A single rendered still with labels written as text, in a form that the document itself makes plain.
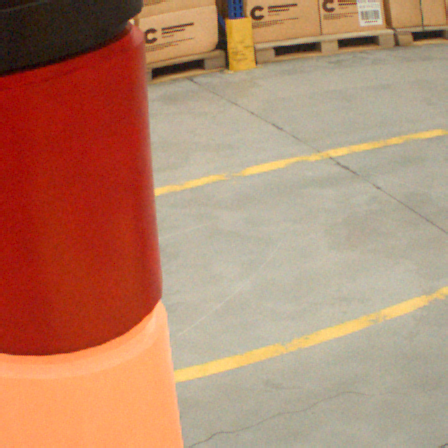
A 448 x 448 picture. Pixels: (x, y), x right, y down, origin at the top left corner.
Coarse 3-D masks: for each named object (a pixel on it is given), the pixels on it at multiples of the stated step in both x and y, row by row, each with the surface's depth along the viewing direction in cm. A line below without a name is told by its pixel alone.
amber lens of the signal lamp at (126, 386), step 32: (160, 320) 24; (96, 352) 23; (128, 352) 23; (160, 352) 24; (0, 384) 22; (32, 384) 22; (64, 384) 22; (96, 384) 22; (128, 384) 23; (160, 384) 24; (0, 416) 23; (32, 416) 22; (64, 416) 22; (96, 416) 23; (128, 416) 23; (160, 416) 24
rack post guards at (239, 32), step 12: (228, 24) 845; (240, 24) 845; (228, 36) 850; (240, 36) 848; (252, 36) 854; (228, 48) 855; (240, 48) 851; (252, 48) 856; (240, 60) 855; (252, 60) 858; (228, 72) 855
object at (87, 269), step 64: (64, 64) 20; (128, 64) 21; (0, 128) 20; (64, 128) 21; (128, 128) 22; (0, 192) 21; (64, 192) 21; (128, 192) 22; (0, 256) 21; (64, 256) 21; (128, 256) 22; (0, 320) 22; (64, 320) 22; (128, 320) 23
